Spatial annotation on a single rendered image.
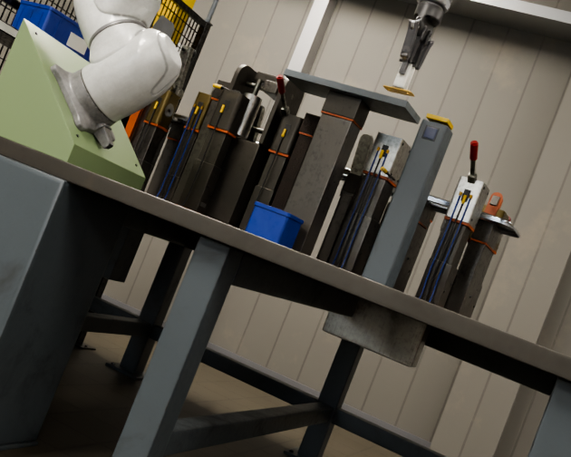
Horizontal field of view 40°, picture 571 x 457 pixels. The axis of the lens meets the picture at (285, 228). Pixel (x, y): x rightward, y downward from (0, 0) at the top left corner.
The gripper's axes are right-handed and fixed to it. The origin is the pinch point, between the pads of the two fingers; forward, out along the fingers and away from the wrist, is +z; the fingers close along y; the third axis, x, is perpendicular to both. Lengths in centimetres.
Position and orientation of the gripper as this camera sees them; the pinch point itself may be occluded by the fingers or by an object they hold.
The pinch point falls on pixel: (403, 77)
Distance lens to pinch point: 218.4
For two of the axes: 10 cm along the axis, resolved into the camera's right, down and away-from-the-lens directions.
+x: -7.8, -2.8, 5.5
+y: 5.0, 2.4, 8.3
